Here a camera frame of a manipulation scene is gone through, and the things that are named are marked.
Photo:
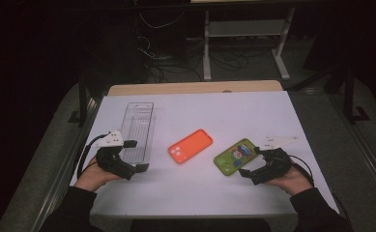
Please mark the orange phone case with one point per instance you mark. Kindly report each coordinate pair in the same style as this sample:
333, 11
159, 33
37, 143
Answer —
190, 146

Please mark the green phone case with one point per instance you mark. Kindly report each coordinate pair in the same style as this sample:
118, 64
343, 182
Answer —
232, 158

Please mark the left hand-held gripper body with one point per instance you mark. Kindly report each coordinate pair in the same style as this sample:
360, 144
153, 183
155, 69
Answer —
111, 159

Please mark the clear plastic tray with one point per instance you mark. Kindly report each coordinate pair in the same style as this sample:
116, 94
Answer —
138, 129

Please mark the person's left hand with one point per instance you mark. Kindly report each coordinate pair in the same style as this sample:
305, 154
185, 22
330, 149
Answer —
92, 179

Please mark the white metal desk frame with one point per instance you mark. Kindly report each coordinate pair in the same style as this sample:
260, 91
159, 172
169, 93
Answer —
246, 28

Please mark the person's right hand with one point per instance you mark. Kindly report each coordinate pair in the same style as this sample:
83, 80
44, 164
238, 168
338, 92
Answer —
293, 182

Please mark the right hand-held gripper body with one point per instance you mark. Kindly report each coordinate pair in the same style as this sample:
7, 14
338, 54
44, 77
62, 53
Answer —
272, 164

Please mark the black metal stand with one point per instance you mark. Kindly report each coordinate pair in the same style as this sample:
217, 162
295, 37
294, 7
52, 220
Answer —
349, 96
83, 103

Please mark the wooden table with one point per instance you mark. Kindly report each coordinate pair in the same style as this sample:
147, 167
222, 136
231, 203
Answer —
192, 87

